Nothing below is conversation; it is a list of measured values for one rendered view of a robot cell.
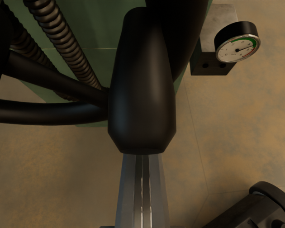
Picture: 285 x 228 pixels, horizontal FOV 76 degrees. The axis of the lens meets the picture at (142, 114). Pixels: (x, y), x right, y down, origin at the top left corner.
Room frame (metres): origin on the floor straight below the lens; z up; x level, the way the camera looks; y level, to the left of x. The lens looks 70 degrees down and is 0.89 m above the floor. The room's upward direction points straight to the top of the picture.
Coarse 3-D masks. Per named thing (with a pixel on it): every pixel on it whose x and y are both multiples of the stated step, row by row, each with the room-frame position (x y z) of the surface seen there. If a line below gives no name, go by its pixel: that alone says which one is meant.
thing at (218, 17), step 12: (216, 12) 0.31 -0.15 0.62; (228, 12) 0.31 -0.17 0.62; (204, 24) 0.28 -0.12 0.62; (216, 24) 0.28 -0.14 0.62; (228, 24) 0.28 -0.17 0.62; (204, 36) 0.25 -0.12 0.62; (204, 48) 0.22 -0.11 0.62; (192, 60) 0.24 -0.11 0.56; (204, 60) 0.22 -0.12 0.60; (216, 60) 0.22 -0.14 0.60; (192, 72) 0.22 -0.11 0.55; (204, 72) 0.22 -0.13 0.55; (216, 72) 0.22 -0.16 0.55; (228, 72) 0.22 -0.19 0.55
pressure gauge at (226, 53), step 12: (240, 24) 0.21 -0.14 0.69; (252, 24) 0.21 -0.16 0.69; (216, 36) 0.21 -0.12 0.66; (228, 36) 0.20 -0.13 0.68; (240, 36) 0.19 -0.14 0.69; (252, 36) 0.19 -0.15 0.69; (216, 48) 0.19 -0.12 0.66; (228, 48) 0.19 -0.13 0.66; (240, 48) 0.19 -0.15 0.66; (252, 48) 0.19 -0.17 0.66; (228, 60) 0.19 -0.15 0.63; (240, 60) 0.19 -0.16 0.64
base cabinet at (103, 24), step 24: (72, 0) 0.25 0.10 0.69; (96, 0) 0.25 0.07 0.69; (120, 0) 0.25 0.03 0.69; (144, 0) 0.25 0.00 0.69; (24, 24) 0.25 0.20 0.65; (72, 24) 0.25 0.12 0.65; (96, 24) 0.25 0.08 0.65; (120, 24) 0.25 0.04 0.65; (48, 48) 0.25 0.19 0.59; (96, 48) 0.25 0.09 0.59; (72, 72) 0.25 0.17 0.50; (96, 72) 0.25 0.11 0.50; (48, 96) 0.25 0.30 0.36
